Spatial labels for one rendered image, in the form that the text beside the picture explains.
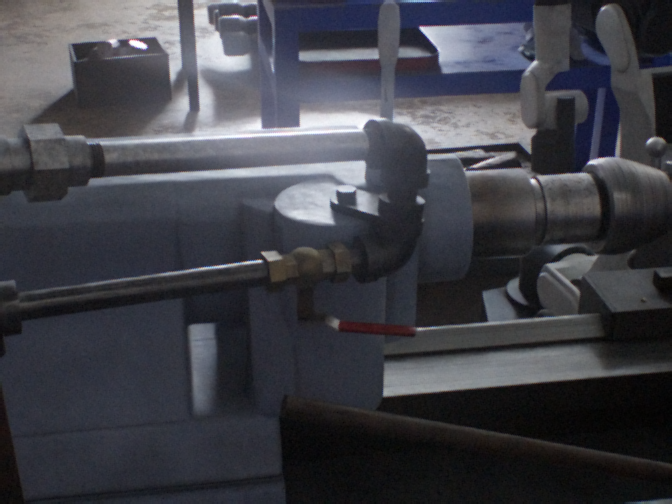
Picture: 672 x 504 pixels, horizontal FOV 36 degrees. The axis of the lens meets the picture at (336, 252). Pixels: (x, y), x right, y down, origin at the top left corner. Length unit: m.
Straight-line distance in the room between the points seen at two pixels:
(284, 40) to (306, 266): 1.95
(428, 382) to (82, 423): 0.44
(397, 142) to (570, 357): 0.57
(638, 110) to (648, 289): 0.91
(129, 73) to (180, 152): 3.98
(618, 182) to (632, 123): 1.27
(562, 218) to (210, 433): 0.35
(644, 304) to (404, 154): 0.60
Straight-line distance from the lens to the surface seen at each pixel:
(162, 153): 0.65
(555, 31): 2.08
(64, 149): 0.62
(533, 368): 1.20
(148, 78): 4.65
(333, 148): 0.70
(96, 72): 4.61
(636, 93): 2.14
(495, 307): 2.65
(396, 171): 0.73
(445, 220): 0.87
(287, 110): 2.71
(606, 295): 1.28
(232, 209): 0.81
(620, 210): 0.93
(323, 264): 0.73
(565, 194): 0.93
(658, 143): 1.24
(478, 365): 1.19
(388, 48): 0.84
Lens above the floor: 1.48
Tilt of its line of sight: 27 degrees down
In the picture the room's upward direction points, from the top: straight up
